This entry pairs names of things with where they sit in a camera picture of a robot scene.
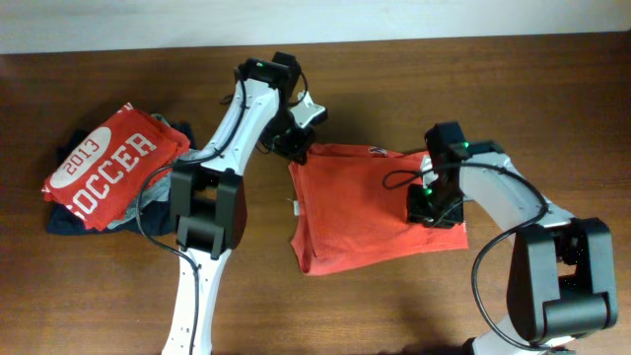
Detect orange soccer t-shirt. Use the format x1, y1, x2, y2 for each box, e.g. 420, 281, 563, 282
288, 144, 468, 276

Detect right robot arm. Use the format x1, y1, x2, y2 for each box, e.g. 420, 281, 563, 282
407, 122, 618, 354

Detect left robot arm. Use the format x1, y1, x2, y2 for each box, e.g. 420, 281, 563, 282
163, 52, 327, 354

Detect folded red soccer shirt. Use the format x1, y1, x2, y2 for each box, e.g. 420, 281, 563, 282
42, 104, 190, 231

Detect folded navy shirt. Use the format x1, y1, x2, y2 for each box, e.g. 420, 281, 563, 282
46, 129, 173, 236

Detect left black cable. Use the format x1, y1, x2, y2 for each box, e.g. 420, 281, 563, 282
135, 66, 312, 355

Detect black cable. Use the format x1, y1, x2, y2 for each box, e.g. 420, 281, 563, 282
382, 160, 551, 352
135, 66, 312, 355

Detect right black cable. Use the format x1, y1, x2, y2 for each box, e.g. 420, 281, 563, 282
382, 160, 551, 352

